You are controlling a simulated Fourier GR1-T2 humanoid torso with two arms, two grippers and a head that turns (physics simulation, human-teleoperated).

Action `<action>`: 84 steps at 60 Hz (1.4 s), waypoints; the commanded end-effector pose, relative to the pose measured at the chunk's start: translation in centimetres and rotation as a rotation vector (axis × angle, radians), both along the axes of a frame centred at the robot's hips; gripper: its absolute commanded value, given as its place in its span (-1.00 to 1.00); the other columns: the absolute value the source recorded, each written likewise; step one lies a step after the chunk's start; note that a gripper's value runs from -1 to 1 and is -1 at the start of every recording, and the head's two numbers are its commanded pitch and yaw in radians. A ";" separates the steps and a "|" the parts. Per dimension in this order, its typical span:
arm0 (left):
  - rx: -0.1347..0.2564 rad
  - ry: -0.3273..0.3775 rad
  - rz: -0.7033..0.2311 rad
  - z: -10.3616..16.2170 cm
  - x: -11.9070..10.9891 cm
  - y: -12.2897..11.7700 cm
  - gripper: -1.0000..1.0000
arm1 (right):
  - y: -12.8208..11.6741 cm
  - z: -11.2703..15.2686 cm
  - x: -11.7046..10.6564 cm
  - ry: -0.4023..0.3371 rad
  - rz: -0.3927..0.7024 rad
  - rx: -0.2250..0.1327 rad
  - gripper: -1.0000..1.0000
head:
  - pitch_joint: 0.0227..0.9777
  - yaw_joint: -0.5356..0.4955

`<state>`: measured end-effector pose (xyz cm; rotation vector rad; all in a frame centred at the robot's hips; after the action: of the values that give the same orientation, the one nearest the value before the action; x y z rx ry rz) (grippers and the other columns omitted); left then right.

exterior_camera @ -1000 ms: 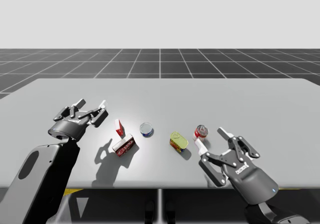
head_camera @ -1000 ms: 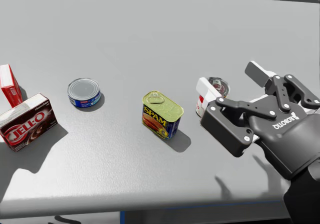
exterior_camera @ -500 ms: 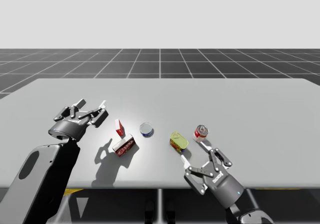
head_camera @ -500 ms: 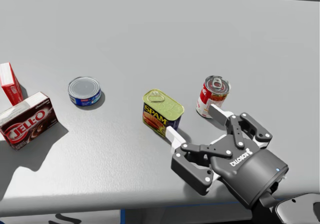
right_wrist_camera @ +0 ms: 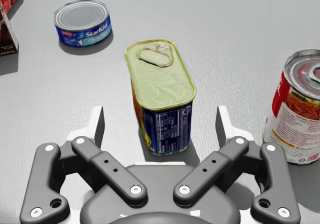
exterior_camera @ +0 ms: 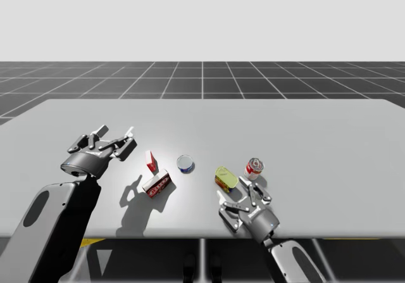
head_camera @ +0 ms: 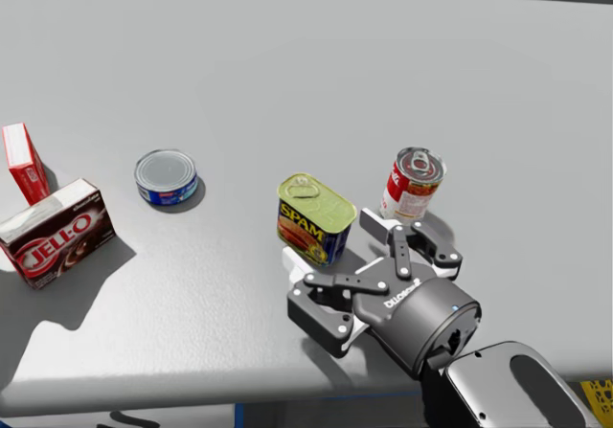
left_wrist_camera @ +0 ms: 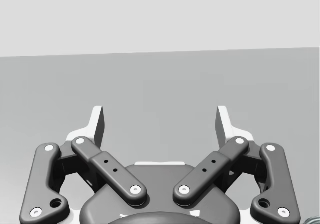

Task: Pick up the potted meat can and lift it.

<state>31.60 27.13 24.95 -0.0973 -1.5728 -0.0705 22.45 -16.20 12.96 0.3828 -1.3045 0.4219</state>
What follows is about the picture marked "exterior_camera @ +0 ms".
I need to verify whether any red and white carton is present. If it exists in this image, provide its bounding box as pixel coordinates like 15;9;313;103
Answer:
141;168;173;199

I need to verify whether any red and white can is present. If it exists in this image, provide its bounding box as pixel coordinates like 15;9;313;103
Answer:
244;157;264;181

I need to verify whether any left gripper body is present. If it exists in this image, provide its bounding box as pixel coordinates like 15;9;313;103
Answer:
59;142;116;180

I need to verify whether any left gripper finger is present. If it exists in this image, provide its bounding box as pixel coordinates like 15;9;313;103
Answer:
66;125;110;154
97;126;139;162

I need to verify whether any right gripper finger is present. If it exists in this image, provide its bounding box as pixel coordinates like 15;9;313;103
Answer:
238;175;273;208
216;190;251;233

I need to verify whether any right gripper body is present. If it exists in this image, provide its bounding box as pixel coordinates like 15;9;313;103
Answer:
237;198;281;244

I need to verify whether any blue flat can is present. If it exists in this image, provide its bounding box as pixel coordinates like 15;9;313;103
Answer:
176;154;195;173

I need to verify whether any green and blue rectangular can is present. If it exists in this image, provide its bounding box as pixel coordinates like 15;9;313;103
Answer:
215;166;239;194

